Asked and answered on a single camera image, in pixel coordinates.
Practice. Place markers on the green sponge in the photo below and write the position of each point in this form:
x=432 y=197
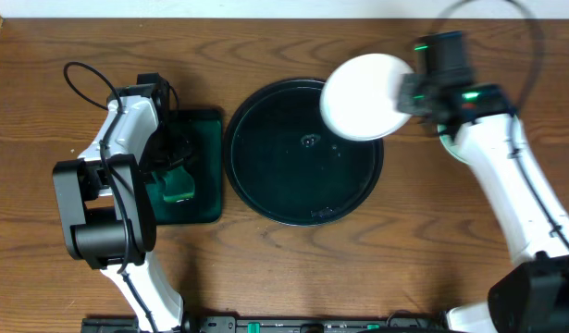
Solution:
x=179 y=185

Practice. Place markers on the mint green plate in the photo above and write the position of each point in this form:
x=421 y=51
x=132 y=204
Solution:
x=445 y=139

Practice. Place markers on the black rectangular water tray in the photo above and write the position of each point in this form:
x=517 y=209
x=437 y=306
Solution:
x=204 y=128

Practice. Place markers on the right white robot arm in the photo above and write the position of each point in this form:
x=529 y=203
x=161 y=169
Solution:
x=484 y=129

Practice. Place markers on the black round tray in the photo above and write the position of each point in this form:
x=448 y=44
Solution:
x=285 y=163

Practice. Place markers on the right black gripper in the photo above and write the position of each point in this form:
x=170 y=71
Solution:
x=406 y=86

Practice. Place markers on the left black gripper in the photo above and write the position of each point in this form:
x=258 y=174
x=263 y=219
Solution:
x=171 y=154

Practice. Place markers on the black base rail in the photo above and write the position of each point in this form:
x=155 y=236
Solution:
x=265 y=324

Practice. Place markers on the pink white plate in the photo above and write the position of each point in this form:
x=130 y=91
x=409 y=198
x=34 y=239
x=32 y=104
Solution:
x=359 y=101

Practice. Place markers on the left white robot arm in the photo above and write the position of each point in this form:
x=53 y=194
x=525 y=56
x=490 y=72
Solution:
x=107 y=216

